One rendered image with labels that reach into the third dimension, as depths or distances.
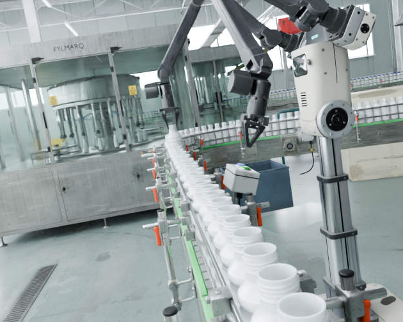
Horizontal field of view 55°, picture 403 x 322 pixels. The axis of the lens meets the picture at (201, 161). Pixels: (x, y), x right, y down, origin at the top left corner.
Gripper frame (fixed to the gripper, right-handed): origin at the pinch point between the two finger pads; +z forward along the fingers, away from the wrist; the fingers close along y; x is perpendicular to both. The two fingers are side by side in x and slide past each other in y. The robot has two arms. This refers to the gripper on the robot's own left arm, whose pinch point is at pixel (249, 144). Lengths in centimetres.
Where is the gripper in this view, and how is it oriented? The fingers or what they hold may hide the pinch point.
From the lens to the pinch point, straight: 119.5
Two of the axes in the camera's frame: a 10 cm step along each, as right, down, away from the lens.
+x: 9.7, 1.8, 1.5
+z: -2.0, 9.8, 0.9
